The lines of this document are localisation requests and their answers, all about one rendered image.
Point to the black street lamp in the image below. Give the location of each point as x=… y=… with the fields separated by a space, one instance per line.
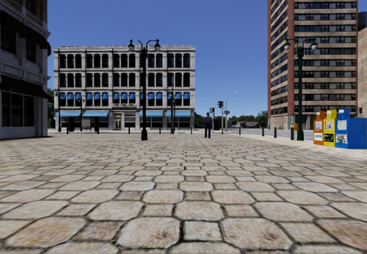
x=143 y=95
x=172 y=111
x=81 y=114
x=59 y=111

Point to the person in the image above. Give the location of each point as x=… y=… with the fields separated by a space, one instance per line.
x=208 y=125

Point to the traffic light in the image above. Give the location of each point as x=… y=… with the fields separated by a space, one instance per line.
x=221 y=117
x=212 y=119

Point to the grey street lamp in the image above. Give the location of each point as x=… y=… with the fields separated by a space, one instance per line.
x=226 y=111

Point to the low red roofed building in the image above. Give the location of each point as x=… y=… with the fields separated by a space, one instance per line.
x=245 y=124

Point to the trees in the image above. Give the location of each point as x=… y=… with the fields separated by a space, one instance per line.
x=250 y=120

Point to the pale building with blue awnings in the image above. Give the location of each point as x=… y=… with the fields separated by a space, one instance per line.
x=107 y=79

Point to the black bus shelter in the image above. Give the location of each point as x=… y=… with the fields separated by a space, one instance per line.
x=83 y=123

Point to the green street lamp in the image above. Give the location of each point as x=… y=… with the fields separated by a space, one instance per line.
x=300 y=95

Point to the orange newspaper box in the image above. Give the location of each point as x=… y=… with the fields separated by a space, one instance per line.
x=319 y=128

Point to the yellow newspaper box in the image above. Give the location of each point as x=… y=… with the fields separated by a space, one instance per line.
x=329 y=128

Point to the red brick tower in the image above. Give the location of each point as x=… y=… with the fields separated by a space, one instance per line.
x=326 y=63

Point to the blue newspaper box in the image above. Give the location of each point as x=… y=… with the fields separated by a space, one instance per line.
x=350 y=133

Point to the grey stone building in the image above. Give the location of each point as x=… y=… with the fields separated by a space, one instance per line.
x=11 y=63

